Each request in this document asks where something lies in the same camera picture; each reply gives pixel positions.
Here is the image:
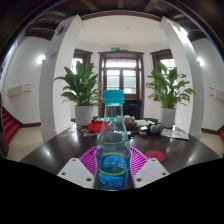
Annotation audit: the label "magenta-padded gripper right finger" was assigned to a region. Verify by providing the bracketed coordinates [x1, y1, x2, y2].
[128, 145, 170, 190]

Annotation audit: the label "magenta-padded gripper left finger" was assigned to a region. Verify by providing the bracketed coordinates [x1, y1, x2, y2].
[57, 145, 98, 190]

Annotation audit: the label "clear water bottle teal cap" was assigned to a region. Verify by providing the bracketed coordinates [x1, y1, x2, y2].
[94, 89, 132, 192]

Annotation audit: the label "flat round red coaster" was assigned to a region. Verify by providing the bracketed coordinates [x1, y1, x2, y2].
[144, 149, 167, 164]

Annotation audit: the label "grey round balls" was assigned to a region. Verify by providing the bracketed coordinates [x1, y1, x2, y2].
[149, 123, 165, 135]

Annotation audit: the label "red plastic box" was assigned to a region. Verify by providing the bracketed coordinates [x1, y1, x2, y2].
[87, 120, 104, 133]

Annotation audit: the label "green folded cloth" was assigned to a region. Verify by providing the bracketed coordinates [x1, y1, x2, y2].
[134, 119, 149, 128]

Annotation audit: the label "dark tea tray with jars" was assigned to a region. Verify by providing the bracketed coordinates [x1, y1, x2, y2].
[122, 114, 138, 132]

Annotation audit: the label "black chair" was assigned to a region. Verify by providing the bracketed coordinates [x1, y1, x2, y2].
[123, 99, 143, 120]

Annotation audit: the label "small potted plant white pot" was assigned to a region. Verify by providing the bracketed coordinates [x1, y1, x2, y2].
[53, 60, 103, 127]

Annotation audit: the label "large potted plant white pot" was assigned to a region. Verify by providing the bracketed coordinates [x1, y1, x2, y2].
[145, 60, 197, 129]

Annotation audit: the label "dark wooden glazed door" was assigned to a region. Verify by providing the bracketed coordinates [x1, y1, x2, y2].
[98, 49, 146, 119]

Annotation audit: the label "dark wooden framed window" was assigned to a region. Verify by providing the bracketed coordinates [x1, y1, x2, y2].
[149, 48, 177, 73]
[72, 48, 94, 73]

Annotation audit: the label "white wall radiator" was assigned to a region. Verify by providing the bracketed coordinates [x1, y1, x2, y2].
[208, 86, 224, 102]
[6, 83, 32, 98]

